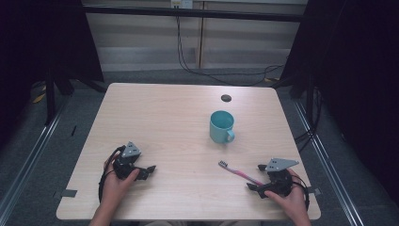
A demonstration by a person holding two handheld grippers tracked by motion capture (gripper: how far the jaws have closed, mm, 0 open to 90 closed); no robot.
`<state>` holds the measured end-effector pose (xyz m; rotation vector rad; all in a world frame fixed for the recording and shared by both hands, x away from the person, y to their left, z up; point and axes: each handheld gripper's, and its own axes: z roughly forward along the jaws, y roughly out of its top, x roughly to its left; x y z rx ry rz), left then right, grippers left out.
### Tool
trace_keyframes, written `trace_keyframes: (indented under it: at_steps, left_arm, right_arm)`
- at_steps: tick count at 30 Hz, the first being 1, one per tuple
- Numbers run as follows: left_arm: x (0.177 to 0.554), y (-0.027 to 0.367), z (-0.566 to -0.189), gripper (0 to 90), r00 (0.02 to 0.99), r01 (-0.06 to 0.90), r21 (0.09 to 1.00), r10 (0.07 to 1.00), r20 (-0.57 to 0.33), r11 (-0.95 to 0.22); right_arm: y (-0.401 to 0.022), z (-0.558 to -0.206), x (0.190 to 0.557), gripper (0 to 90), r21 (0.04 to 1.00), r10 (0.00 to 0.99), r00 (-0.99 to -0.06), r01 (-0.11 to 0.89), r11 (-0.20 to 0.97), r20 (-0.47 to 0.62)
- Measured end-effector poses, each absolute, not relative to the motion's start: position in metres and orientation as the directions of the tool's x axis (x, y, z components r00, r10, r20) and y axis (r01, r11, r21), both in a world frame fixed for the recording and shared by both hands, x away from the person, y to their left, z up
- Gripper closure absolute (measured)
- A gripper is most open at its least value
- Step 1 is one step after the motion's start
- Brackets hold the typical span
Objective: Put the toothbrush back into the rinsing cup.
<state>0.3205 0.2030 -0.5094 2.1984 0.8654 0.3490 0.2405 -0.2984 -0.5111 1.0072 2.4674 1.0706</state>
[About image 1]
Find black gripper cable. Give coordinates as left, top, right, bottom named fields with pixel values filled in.
left=98, top=145, right=127, bottom=203
left=290, top=174, right=311, bottom=211

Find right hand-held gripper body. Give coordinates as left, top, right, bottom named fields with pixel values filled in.
left=255, top=157, right=300, bottom=200

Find yellow floor tape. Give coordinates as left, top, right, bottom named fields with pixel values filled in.
left=32, top=92, right=47, bottom=105

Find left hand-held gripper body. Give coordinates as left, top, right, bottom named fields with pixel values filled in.
left=112, top=141, right=143, bottom=181

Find black hanging cable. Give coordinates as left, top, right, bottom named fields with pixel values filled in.
left=175, top=14, right=285, bottom=87

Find black curtain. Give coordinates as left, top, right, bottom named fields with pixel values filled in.
left=0, top=0, right=105, bottom=149
left=279, top=0, right=399, bottom=205

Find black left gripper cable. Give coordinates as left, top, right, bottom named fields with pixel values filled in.
left=98, top=145, right=127, bottom=203

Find black stand leg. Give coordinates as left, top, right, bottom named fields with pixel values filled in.
left=44, top=67, right=58, bottom=126

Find black floor cables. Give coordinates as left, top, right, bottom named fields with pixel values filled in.
left=294, top=87, right=325, bottom=153

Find white wall socket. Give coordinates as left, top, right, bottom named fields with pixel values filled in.
left=170, top=0, right=194, bottom=9

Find pink toothbrush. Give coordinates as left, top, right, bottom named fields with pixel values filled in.
left=218, top=160, right=264, bottom=186

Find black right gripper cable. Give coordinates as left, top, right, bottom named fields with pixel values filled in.
left=290, top=174, right=311, bottom=211

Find person's left hand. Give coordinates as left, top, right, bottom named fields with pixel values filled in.
left=101, top=153, right=141, bottom=209

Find metal floor rail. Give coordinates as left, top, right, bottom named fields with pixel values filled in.
left=293, top=99, right=366, bottom=226
left=0, top=100, right=69, bottom=218

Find teal cup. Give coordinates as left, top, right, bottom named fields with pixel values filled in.
left=209, top=109, right=236, bottom=145

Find black horizontal bar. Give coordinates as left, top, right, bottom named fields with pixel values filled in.
left=83, top=5, right=305, bottom=24

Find person's right hand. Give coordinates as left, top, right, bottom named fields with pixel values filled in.
left=264, top=169, right=311, bottom=217

